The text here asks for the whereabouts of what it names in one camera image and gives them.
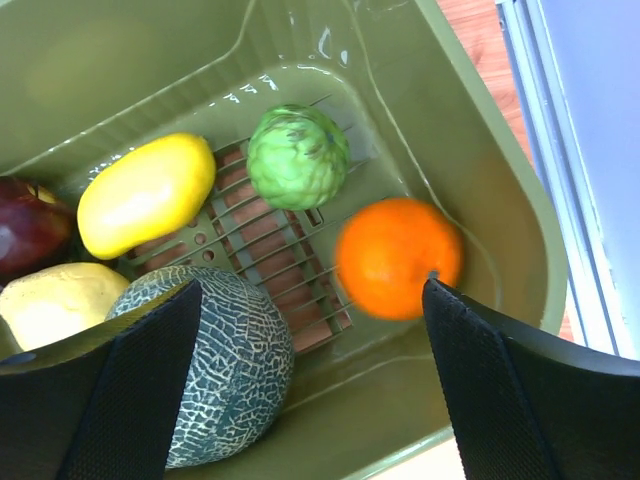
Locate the dark red fake apple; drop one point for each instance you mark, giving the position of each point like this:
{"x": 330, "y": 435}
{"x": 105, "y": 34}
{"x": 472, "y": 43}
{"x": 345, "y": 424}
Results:
{"x": 37, "y": 229}

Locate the green plastic tub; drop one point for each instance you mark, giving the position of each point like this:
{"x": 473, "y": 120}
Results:
{"x": 83, "y": 83}

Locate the pale yellow fake pear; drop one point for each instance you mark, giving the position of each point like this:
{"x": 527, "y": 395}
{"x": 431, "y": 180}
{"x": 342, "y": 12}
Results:
{"x": 60, "y": 301}

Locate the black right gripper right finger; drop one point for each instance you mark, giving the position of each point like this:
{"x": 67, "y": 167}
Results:
{"x": 525, "y": 404}

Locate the green fake custard apple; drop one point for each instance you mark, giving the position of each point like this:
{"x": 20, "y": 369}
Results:
{"x": 297, "y": 158}

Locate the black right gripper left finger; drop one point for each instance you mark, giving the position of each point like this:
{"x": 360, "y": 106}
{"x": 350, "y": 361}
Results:
{"x": 101, "y": 404}

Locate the fake orange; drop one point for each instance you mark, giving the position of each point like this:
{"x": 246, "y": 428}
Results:
{"x": 385, "y": 253}

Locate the yellow fake mango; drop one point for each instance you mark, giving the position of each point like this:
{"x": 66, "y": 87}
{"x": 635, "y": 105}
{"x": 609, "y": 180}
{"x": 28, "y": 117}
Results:
{"x": 150, "y": 192}

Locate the fake netted melon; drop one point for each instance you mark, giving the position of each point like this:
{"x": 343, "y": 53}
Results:
{"x": 241, "y": 368}

